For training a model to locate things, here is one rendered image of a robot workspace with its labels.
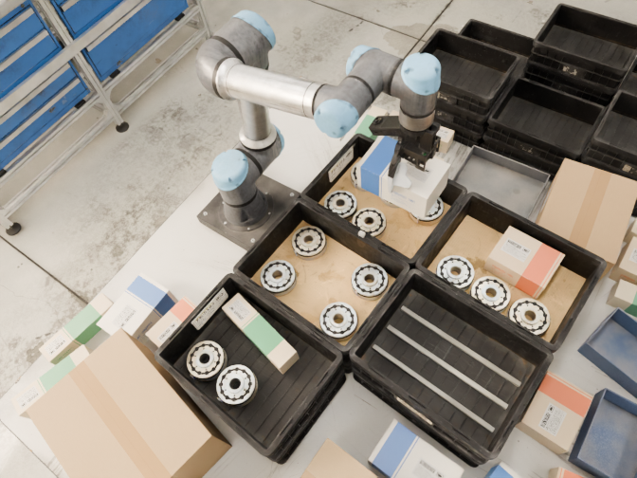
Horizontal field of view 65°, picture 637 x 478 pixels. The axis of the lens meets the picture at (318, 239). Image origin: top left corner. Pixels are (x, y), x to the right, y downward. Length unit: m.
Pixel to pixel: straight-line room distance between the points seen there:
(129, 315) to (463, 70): 1.76
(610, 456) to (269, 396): 0.88
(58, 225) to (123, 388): 1.73
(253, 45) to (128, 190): 1.80
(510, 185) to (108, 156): 2.24
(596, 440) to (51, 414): 1.39
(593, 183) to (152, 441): 1.41
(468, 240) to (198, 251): 0.88
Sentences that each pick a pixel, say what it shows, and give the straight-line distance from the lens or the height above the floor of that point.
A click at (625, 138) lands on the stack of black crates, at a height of 0.49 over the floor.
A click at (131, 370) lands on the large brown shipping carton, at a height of 0.90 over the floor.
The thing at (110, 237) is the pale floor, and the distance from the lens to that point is 2.81.
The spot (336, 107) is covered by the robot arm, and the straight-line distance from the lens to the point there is 0.97.
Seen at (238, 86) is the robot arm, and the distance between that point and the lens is 1.15.
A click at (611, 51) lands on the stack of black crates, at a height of 0.49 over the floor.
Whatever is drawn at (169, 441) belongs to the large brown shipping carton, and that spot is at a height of 0.90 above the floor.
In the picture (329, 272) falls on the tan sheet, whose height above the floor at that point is 0.83.
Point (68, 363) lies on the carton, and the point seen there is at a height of 0.76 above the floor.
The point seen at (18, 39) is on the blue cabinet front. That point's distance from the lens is 2.78.
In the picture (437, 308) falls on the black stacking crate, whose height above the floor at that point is 0.83.
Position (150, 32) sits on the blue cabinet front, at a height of 0.36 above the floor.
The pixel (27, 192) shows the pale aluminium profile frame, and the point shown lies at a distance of 3.05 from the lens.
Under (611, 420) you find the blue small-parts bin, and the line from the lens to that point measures 1.58.
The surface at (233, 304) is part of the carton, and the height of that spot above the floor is 0.89.
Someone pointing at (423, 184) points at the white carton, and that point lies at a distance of 1.24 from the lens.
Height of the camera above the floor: 2.14
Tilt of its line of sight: 60 degrees down
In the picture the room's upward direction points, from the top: 11 degrees counter-clockwise
